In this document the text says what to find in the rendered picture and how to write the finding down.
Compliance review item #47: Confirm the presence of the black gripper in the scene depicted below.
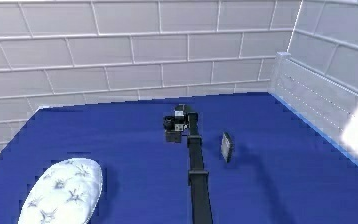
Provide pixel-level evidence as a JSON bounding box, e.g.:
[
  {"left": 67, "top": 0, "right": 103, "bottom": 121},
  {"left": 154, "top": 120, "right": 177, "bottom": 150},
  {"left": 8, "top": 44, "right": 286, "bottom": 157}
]
[{"left": 162, "top": 115, "right": 183, "bottom": 144}]

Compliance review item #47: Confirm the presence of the blue bed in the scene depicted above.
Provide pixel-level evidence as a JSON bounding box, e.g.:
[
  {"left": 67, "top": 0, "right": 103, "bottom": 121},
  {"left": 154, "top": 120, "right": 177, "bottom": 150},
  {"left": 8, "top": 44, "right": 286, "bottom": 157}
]
[{"left": 0, "top": 51, "right": 358, "bottom": 224}]

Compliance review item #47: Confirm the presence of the small grey flat device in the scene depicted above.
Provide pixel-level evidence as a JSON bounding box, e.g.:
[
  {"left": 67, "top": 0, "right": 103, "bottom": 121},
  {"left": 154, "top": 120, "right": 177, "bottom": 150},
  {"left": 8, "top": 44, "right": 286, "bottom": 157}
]
[{"left": 220, "top": 131, "right": 235, "bottom": 164}]

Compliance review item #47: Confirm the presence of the white star-patterned pillow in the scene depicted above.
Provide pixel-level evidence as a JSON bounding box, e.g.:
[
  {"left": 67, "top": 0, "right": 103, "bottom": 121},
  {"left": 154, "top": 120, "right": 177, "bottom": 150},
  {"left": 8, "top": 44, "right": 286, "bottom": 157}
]
[{"left": 17, "top": 157, "right": 104, "bottom": 224}]

